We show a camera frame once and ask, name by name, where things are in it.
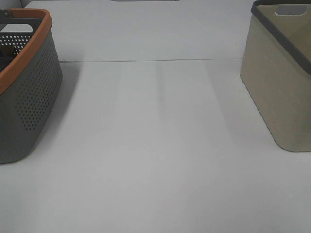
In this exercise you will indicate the beige basket grey rim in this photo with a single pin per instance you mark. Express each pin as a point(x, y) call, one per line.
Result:
point(276, 69)

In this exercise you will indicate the grey perforated basket orange rim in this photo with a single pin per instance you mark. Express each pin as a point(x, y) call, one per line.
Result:
point(30, 79)

